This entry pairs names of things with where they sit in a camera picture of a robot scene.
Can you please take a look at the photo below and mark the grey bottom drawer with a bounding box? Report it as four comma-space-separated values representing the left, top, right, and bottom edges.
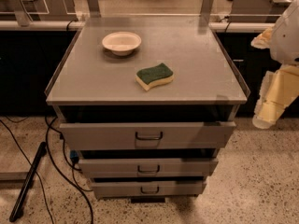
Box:
92, 180, 206, 199

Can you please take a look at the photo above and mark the left grey post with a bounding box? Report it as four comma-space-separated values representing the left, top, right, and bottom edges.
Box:
8, 0, 32, 27

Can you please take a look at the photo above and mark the background grey desk left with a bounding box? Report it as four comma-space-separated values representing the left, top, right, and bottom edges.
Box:
0, 0, 77, 21

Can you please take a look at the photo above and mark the grey middle drawer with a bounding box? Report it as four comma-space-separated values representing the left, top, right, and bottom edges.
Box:
78, 158, 218, 178

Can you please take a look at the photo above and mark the grey post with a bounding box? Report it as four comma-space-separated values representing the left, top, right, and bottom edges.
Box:
8, 0, 32, 27
200, 0, 214, 20
87, 0, 101, 18

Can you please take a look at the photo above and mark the middle grey post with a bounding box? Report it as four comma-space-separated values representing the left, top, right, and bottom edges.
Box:
87, 0, 101, 18

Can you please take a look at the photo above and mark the grey top drawer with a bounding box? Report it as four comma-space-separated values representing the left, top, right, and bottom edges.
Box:
60, 121, 235, 150

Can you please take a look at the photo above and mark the right grey post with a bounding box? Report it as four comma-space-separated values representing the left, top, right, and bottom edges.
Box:
200, 0, 214, 20

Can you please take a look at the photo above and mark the black bar on floor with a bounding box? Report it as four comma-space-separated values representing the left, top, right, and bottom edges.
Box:
9, 142, 46, 223

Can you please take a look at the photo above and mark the white horizontal rail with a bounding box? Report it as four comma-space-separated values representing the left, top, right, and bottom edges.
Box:
0, 21, 273, 33

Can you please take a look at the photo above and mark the grey drawer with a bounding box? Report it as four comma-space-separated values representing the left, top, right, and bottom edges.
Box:
78, 158, 218, 178
60, 121, 235, 150
92, 180, 206, 199

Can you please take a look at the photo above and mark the thin black floor cable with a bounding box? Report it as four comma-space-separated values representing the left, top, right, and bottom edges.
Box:
0, 115, 56, 224

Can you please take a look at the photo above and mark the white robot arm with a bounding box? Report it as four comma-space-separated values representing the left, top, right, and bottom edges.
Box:
251, 0, 299, 129

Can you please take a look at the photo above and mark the green yellow sponge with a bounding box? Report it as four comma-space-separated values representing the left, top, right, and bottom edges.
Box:
135, 63, 174, 91

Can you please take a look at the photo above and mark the white bowl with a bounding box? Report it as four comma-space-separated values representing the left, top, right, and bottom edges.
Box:
102, 32, 142, 56

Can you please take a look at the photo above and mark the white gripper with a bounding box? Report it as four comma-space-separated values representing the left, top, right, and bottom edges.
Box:
250, 27, 299, 129

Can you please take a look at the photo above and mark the grey drawer cabinet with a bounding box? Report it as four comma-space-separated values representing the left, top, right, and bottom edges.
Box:
47, 16, 249, 199

